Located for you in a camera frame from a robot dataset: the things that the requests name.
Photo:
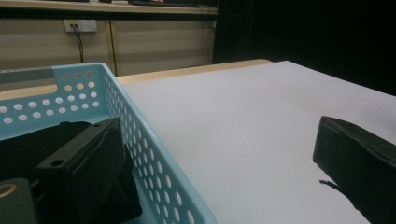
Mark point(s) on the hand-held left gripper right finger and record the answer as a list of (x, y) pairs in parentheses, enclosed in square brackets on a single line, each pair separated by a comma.
[(358, 161)]

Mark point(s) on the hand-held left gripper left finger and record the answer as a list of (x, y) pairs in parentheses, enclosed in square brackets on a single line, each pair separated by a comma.
[(84, 174)]

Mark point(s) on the light blue perforated basket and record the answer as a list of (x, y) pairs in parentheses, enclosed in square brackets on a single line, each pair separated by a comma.
[(149, 161)]

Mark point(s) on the beige cabinet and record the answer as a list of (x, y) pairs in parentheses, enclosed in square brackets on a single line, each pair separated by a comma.
[(155, 40)]

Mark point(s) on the white wall socket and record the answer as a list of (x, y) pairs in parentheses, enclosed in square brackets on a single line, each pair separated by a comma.
[(84, 25)]

